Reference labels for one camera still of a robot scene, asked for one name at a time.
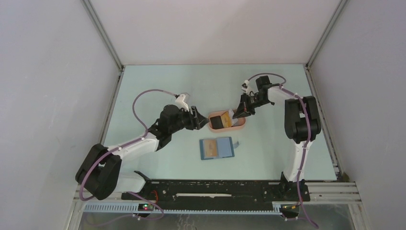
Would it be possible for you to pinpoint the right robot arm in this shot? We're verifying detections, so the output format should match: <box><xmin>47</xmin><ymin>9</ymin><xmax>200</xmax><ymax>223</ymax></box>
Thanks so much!
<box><xmin>233</xmin><ymin>73</ymin><xmax>321</xmax><ymax>200</ymax></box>

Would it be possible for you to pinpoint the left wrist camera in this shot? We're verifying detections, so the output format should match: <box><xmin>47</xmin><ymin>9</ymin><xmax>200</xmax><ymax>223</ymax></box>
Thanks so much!
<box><xmin>175</xmin><ymin>92</ymin><xmax>190</xmax><ymax>112</ymax></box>

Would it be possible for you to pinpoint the pink oval tray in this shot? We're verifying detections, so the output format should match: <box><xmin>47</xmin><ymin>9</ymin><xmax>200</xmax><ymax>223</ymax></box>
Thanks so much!
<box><xmin>208</xmin><ymin>109</ymin><xmax>246</xmax><ymax>133</ymax></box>

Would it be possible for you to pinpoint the white card in tray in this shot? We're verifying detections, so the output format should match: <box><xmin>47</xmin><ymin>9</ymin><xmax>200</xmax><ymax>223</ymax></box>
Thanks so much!
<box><xmin>231</xmin><ymin>118</ymin><xmax>238</xmax><ymax>127</ymax></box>

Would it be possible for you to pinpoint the yellow card in tray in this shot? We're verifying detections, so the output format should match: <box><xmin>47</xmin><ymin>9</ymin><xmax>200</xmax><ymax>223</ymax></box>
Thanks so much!
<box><xmin>220</xmin><ymin>111</ymin><xmax>232</xmax><ymax>128</ymax></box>

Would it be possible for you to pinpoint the black card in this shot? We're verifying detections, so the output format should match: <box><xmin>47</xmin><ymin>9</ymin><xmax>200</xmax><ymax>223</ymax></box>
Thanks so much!
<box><xmin>210</xmin><ymin>115</ymin><xmax>224</xmax><ymax>130</ymax></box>

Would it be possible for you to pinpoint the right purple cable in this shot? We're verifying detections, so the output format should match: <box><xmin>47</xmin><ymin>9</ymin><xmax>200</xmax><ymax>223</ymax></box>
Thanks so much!
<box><xmin>247</xmin><ymin>73</ymin><xmax>310</xmax><ymax>204</ymax></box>

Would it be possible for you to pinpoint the blue card holder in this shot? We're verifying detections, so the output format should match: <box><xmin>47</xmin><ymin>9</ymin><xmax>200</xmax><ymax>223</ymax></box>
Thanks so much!
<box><xmin>199</xmin><ymin>137</ymin><xmax>240</xmax><ymax>161</ymax></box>

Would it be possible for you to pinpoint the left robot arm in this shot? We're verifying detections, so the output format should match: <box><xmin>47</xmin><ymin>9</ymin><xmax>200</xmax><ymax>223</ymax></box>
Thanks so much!
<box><xmin>75</xmin><ymin>104</ymin><xmax>209</xmax><ymax>201</ymax></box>

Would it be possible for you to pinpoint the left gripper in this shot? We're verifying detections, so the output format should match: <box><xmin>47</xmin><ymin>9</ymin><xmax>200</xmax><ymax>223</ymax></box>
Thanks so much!
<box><xmin>169</xmin><ymin>106</ymin><xmax>209</xmax><ymax>134</ymax></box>

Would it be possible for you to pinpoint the purple cable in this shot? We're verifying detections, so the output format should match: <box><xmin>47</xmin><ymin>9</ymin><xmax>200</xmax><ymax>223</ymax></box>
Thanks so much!
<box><xmin>79</xmin><ymin>89</ymin><xmax>178</xmax><ymax>202</ymax></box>
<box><xmin>247</xmin><ymin>73</ymin><xmax>310</xmax><ymax>204</ymax></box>

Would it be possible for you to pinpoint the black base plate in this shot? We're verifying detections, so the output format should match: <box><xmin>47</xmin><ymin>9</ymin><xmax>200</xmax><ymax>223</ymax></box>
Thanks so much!
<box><xmin>138</xmin><ymin>180</ymin><xmax>310</xmax><ymax>211</ymax></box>

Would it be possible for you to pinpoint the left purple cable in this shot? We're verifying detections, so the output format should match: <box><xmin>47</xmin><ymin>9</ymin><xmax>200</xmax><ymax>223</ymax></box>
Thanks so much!
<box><xmin>79</xmin><ymin>89</ymin><xmax>178</xmax><ymax>202</ymax></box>

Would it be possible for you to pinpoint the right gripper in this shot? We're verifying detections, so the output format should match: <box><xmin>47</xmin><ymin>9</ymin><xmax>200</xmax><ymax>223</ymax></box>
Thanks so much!
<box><xmin>234</xmin><ymin>92</ymin><xmax>271</xmax><ymax>119</ymax></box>

